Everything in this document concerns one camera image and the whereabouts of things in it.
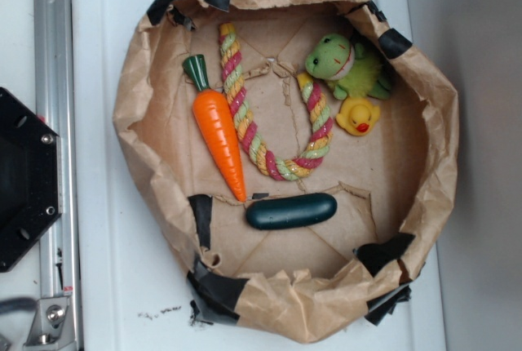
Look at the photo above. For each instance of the aluminium extrusion rail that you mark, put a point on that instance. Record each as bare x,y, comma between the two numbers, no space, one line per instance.
59,252

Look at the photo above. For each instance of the yellow rubber duck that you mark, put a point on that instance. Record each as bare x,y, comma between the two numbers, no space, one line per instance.
358,116

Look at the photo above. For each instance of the green plush frog toy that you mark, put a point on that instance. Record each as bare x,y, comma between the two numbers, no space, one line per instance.
350,68

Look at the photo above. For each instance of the orange plastic toy carrot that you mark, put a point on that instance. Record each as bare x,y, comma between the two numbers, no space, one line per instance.
214,120

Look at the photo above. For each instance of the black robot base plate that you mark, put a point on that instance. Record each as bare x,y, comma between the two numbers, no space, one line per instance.
29,179

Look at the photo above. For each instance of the multicoloured twisted rope toy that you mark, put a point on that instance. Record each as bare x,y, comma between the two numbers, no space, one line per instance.
247,130

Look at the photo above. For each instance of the dark green toy cucumber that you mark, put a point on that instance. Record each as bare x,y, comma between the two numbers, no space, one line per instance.
291,212

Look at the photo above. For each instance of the metal corner bracket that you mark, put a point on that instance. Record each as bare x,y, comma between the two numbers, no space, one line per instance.
52,327

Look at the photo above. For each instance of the white plastic tray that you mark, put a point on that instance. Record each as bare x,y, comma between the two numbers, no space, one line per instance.
134,296

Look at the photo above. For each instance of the brown paper bag bin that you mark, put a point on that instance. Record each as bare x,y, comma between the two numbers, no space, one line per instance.
394,187

